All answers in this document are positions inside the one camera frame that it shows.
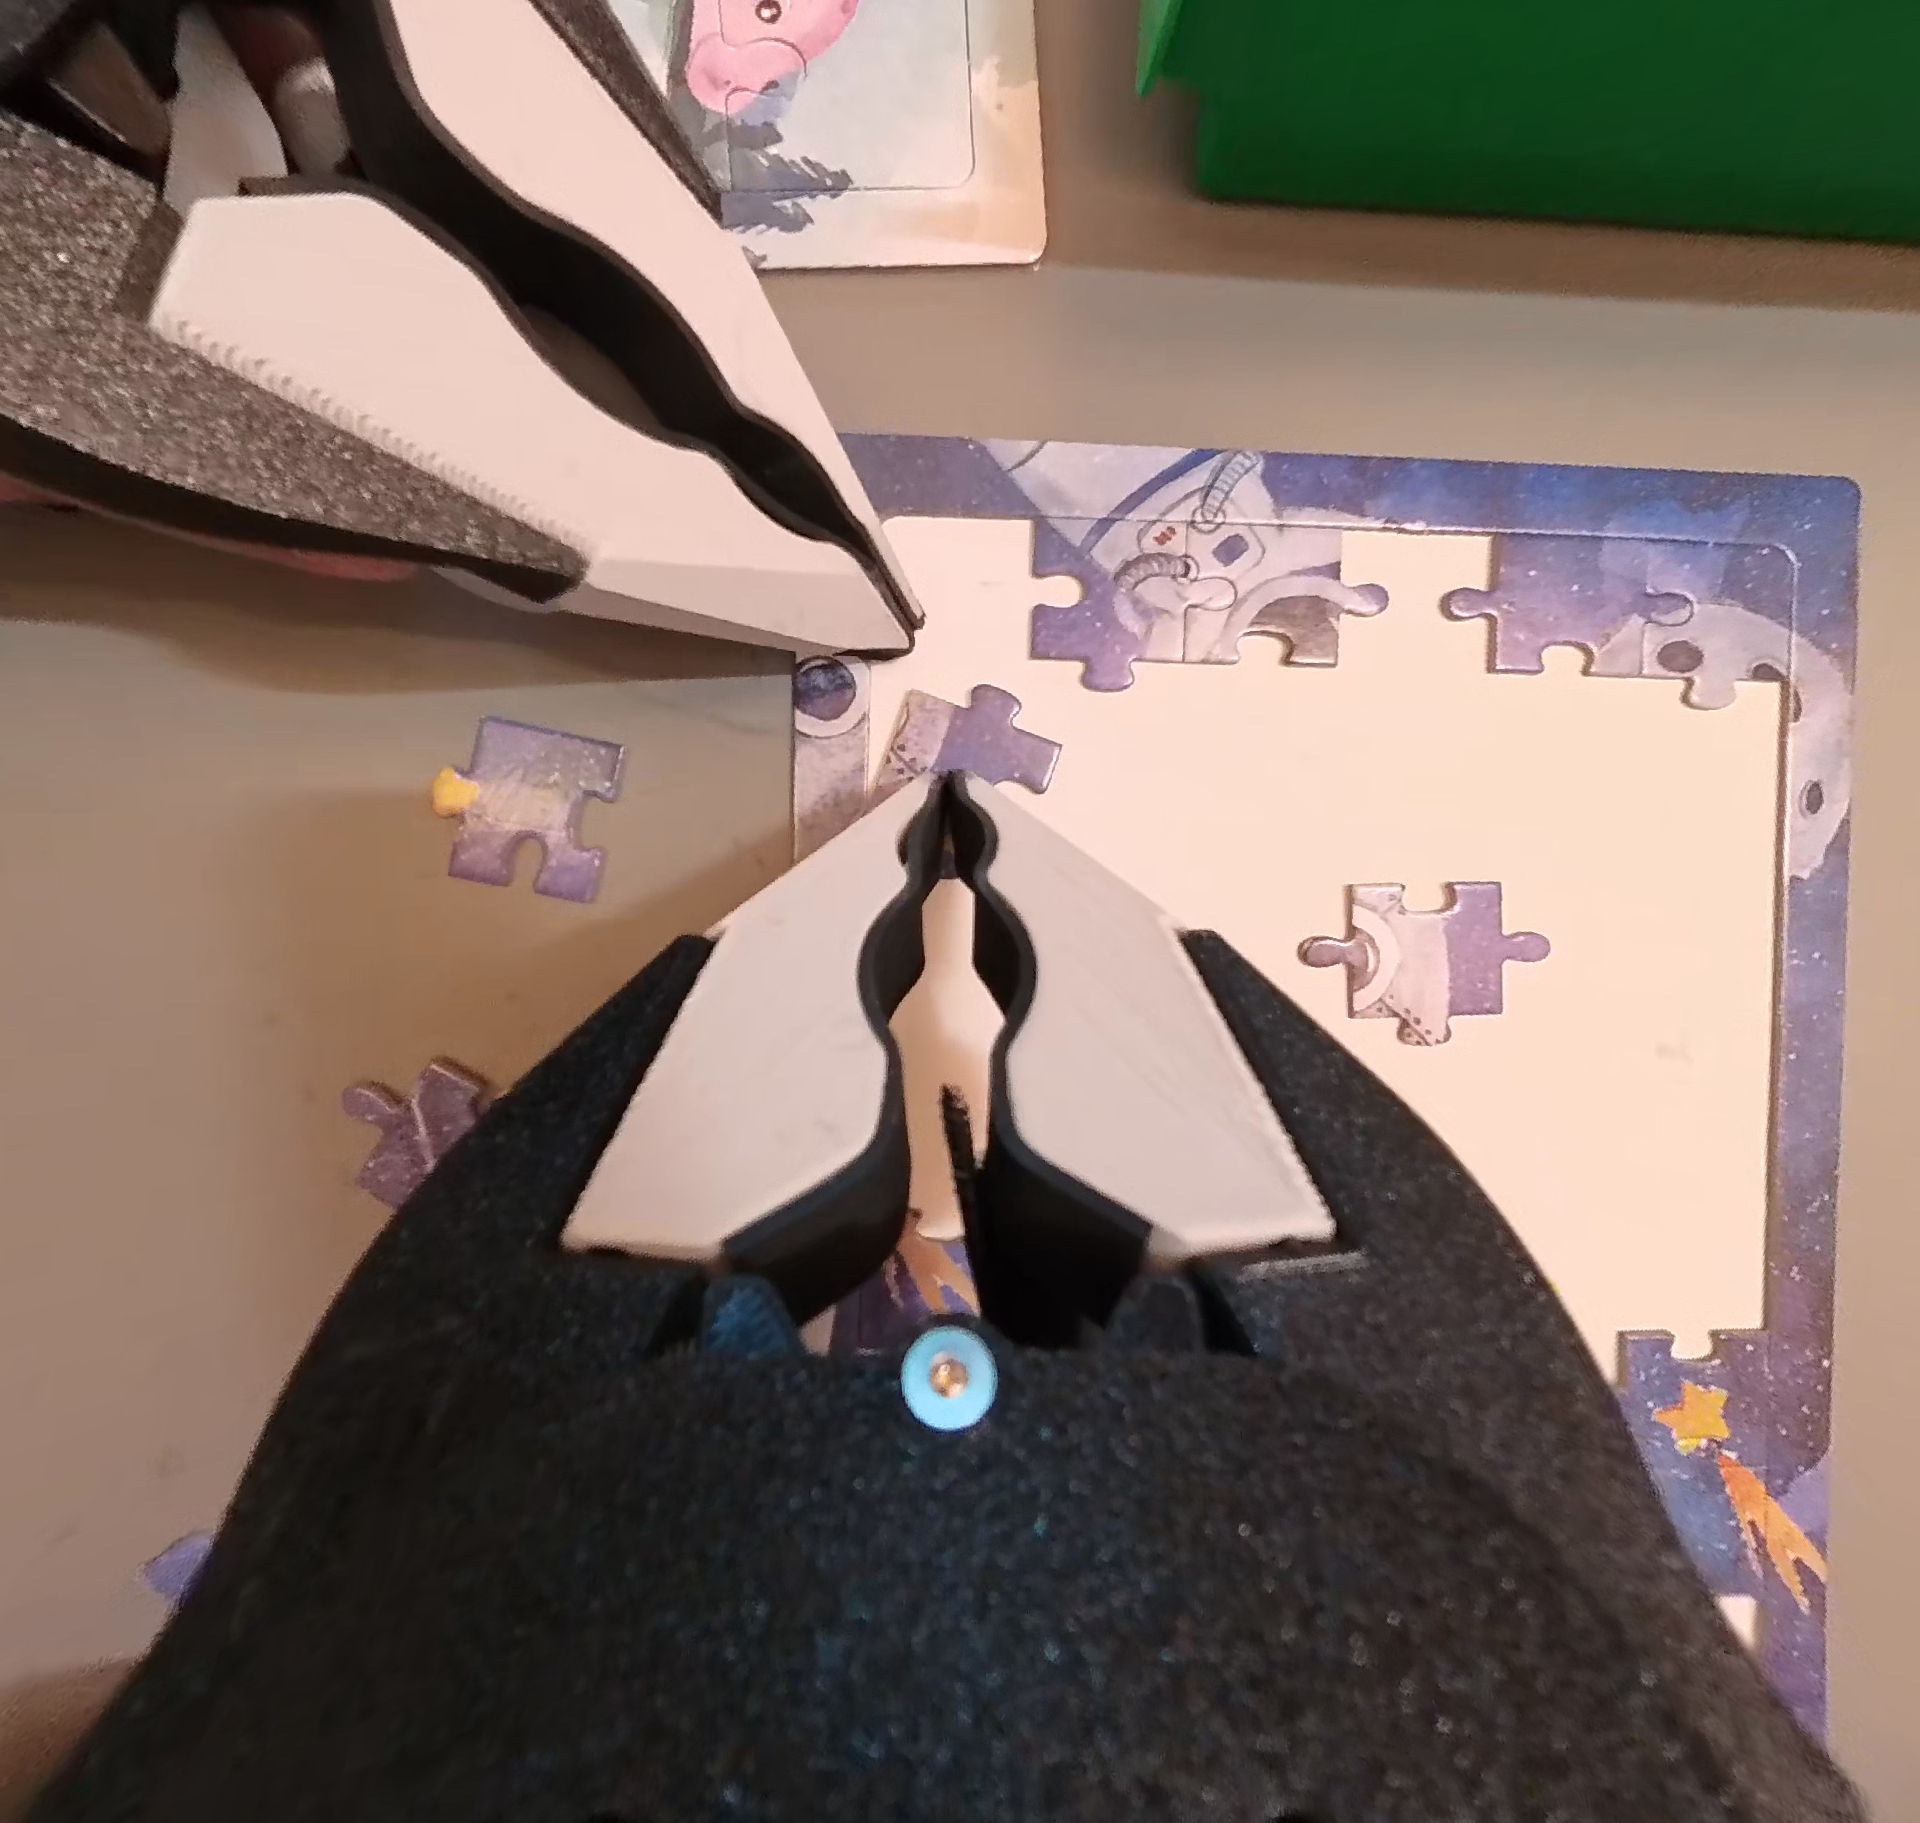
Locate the green plastic bin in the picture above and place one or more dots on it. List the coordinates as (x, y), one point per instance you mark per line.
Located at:
(1502, 53)

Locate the colourful dinosaur puzzle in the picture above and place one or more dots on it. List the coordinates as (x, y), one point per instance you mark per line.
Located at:
(841, 53)

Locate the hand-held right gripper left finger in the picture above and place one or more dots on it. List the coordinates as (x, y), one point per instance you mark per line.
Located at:
(737, 1102)

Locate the grey desk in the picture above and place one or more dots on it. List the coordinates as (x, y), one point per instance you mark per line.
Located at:
(300, 953)

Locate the blue orange star puzzle piece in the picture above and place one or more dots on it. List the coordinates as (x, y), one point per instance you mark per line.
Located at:
(917, 1274)

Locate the purple grey banded puzzle piece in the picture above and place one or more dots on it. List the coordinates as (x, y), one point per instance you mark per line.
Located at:
(1417, 959)

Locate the orange comet puzzle piece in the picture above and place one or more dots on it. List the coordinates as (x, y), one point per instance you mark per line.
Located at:
(1755, 1495)

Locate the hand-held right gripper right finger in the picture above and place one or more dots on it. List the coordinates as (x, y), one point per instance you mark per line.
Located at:
(1172, 1088)

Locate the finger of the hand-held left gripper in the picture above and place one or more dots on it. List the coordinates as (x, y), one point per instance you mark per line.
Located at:
(450, 429)
(570, 200)

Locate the pile of puzzle pieces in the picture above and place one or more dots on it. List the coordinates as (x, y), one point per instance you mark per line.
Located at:
(421, 1127)

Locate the blue space puzzle tray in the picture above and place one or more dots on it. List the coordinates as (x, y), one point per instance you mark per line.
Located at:
(1578, 1102)

